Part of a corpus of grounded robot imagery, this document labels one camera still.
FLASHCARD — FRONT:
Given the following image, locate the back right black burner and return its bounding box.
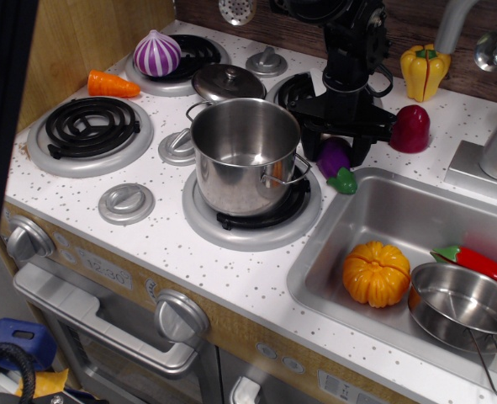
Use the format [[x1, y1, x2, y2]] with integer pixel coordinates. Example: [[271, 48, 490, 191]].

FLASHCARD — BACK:
[[265, 71, 383, 147]]

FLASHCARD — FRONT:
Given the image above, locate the orange toy pumpkin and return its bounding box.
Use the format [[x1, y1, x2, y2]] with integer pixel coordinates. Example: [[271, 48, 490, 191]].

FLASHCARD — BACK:
[[342, 241, 410, 308]]

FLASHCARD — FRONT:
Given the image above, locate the hanging perforated steel ladle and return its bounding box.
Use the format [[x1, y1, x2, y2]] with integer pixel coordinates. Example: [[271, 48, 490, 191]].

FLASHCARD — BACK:
[[218, 0, 256, 26]]

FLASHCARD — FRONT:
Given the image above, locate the oven dial knob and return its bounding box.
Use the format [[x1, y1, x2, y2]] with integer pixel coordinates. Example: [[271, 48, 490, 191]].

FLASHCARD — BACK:
[[7, 215, 56, 261], [154, 289, 210, 344]]

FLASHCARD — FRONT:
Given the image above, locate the purple toy eggplant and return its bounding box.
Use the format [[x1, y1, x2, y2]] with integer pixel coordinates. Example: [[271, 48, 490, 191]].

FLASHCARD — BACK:
[[316, 137, 357, 194]]

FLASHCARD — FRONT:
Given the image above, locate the silver oven door handle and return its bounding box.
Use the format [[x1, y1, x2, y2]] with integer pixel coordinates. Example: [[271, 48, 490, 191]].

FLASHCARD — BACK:
[[13, 263, 198, 379]]

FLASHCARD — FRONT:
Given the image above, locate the right oven dial knob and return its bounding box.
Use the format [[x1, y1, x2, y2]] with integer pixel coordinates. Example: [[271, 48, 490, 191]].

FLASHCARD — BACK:
[[154, 289, 210, 344]]

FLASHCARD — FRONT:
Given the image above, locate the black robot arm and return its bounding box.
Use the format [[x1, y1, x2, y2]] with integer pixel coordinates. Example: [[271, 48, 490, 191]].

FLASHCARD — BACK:
[[270, 1, 397, 167]]

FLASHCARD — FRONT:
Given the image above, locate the yellow handled toy knife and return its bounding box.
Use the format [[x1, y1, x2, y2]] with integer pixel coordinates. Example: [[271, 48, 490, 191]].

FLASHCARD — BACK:
[[309, 68, 326, 96]]

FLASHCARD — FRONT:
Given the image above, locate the small steel pan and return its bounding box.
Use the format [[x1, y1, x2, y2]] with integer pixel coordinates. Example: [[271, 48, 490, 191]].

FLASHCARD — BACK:
[[408, 263, 497, 396]]

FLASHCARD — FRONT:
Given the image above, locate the steel cooking pot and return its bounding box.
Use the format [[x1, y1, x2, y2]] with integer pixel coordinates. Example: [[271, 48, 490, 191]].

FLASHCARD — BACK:
[[190, 98, 311, 216]]

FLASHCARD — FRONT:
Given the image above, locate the front left black burner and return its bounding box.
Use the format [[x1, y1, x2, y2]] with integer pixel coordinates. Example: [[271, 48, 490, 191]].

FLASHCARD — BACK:
[[27, 97, 154, 178]]

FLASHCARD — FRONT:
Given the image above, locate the black burner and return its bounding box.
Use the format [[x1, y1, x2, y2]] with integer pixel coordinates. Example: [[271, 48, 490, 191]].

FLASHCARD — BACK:
[[125, 35, 230, 97], [182, 173, 322, 252], [265, 71, 383, 147], [27, 97, 154, 178]]

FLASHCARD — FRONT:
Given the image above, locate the dark red toy vegetable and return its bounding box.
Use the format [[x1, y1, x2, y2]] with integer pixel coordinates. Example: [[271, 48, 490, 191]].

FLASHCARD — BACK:
[[389, 104, 431, 154]]

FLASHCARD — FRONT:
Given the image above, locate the steel pot lid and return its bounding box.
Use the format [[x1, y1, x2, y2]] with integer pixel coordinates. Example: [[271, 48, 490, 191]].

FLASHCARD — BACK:
[[192, 64, 267, 102]]

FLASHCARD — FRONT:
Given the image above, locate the silver stovetop knob back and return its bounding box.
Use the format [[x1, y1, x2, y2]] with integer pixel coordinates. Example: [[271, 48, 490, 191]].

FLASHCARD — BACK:
[[246, 46, 288, 78]]

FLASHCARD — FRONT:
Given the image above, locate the orange toy carrot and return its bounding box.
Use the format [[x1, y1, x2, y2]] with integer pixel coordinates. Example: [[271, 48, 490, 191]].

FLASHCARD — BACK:
[[87, 70, 140, 98]]

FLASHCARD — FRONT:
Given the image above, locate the purple striped toy onion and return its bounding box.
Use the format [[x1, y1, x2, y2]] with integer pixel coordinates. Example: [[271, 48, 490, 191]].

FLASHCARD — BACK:
[[133, 29, 182, 77]]

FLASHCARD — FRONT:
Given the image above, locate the silver sink basin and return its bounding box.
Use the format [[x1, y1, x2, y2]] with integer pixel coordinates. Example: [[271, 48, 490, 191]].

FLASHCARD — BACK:
[[288, 168, 497, 390]]

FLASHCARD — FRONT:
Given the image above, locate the grey faucet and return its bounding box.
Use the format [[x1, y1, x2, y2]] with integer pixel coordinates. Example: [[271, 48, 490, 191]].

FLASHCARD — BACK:
[[434, 0, 478, 55]]

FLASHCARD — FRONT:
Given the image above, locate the silver stovetop knob middle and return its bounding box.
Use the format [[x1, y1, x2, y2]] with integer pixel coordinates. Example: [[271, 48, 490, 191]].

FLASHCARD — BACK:
[[158, 128, 195, 167]]

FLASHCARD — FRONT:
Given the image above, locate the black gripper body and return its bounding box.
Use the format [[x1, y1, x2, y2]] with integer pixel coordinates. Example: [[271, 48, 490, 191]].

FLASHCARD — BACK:
[[287, 90, 397, 141]]

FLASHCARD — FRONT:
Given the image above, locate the black braided cable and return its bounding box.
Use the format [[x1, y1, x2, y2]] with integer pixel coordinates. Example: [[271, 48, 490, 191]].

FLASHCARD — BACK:
[[0, 343, 37, 404]]

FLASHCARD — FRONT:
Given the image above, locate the blue plastic object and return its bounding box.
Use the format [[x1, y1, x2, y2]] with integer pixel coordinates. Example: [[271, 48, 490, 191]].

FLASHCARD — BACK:
[[0, 317, 57, 371]]

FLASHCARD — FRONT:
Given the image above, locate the front right black burner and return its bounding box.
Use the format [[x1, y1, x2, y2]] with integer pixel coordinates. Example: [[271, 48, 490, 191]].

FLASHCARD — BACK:
[[182, 173, 322, 252]]

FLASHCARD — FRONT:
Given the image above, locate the silver stovetop knob front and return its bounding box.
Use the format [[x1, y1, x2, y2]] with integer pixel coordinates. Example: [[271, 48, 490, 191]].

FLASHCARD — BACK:
[[98, 183, 155, 226]]

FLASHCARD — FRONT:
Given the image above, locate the back left black burner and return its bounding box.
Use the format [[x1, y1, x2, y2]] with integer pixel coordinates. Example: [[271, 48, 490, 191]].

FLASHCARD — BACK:
[[125, 35, 230, 97]]

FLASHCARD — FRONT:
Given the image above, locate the silver stovetop knob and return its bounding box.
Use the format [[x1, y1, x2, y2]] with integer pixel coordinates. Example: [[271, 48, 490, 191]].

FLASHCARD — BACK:
[[98, 183, 155, 226], [246, 46, 288, 78], [158, 128, 195, 167]]

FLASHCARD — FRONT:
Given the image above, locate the left oven dial knob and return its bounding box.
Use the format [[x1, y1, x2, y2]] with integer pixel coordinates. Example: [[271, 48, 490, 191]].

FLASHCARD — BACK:
[[7, 215, 56, 261]]

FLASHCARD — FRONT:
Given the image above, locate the red toy chili pepper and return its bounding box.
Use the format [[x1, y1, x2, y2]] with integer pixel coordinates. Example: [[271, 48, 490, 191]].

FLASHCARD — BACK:
[[430, 246, 497, 281]]

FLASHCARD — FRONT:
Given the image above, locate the yellow toy bell pepper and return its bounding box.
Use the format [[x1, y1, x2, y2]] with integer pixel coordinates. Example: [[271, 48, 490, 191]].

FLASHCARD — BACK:
[[400, 44, 452, 103]]

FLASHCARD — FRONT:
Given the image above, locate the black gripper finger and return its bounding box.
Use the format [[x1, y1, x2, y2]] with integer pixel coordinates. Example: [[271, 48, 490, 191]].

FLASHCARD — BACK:
[[301, 120, 325, 162], [350, 136, 377, 167]]

